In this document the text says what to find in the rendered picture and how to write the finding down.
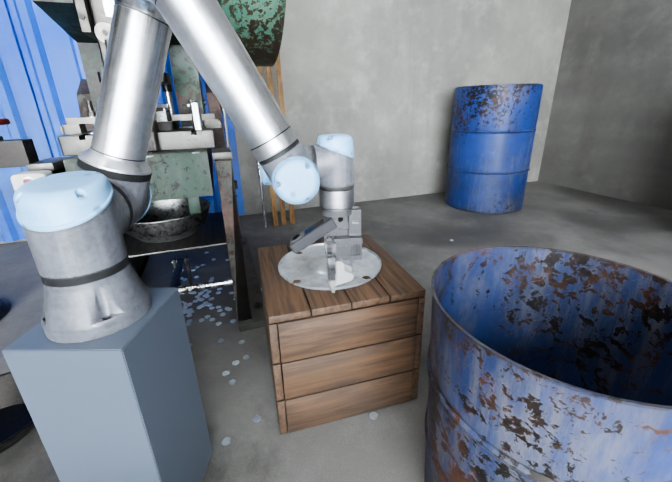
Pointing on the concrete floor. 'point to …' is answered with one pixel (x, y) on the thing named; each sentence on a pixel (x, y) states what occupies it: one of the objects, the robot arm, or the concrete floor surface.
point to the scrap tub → (548, 369)
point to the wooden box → (341, 342)
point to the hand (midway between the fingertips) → (330, 287)
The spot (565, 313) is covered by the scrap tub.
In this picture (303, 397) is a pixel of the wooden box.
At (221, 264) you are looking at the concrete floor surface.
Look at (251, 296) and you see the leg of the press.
